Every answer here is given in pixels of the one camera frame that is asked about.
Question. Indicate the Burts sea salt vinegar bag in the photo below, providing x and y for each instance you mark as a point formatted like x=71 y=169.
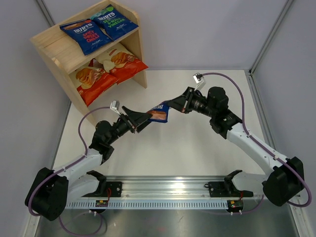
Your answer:
x=113 y=22

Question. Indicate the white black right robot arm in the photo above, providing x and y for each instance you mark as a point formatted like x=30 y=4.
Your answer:
x=283 y=177

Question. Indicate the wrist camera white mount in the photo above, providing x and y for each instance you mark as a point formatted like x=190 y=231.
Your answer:
x=114 y=106
x=199 y=80

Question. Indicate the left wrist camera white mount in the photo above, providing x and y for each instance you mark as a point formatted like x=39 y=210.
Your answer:
x=114 y=106

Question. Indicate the cassava chips bag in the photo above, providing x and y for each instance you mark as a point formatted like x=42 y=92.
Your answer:
x=91 y=80
x=120 y=62

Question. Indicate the grey aluminium frame post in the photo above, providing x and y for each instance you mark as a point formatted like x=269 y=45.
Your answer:
x=271 y=35
x=45 y=12

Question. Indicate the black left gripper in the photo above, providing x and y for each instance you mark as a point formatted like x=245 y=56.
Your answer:
x=136 y=118

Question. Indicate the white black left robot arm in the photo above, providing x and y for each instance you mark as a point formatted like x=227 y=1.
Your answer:
x=53 y=189

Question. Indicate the light wooden two-tier shelf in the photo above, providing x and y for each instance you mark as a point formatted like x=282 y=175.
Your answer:
x=63 y=55

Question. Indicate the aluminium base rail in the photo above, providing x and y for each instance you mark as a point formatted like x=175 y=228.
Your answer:
x=160 y=187

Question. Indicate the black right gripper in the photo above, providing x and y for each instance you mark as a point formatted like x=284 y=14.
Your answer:
x=180 y=103

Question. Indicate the grey aluminium frame post right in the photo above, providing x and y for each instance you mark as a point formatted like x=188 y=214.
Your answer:
x=271 y=35

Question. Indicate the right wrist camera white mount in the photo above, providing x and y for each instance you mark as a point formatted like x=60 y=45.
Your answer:
x=199 y=80

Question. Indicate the Burts spicy sweet chilli bag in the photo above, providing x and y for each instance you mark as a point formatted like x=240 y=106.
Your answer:
x=87 y=34

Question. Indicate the grey aluminium frame post left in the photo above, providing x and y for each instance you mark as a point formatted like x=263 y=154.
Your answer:
x=45 y=12

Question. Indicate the white slotted cable duct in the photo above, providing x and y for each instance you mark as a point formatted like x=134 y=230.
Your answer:
x=216 y=204

